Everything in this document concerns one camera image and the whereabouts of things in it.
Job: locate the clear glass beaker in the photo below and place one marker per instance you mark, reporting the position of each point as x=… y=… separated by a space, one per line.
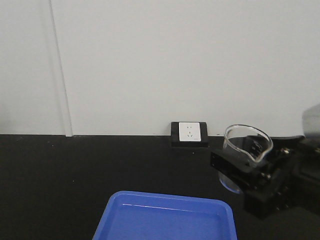
x=235 y=142

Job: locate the white wall power socket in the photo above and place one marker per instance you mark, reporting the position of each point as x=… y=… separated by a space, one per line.
x=189 y=134

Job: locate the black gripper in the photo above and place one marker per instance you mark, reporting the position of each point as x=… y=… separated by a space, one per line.
x=290 y=179

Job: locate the blue plastic tray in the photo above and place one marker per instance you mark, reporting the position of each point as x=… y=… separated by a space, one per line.
x=133 y=215

